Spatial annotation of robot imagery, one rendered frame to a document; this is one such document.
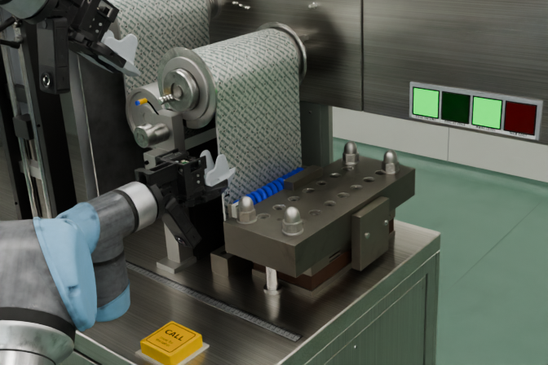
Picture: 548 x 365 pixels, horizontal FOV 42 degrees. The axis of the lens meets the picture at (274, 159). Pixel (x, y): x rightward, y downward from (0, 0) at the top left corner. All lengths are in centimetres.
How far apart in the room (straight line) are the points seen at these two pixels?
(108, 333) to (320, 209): 42
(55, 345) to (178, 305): 58
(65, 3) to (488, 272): 242
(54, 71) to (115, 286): 34
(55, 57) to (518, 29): 74
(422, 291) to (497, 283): 163
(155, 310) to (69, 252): 58
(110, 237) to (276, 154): 44
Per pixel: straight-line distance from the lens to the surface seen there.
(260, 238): 122
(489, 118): 133
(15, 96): 153
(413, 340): 155
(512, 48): 129
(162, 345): 116
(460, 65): 134
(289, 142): 144
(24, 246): 75
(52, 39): 111
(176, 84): 128
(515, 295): 307
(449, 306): 295
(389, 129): 431
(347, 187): 139
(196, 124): 129
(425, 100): 138
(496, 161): 405
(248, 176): 136
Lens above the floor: 159
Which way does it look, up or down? 21 degrees down
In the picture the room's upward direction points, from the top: 3 degrees counter-clockwise
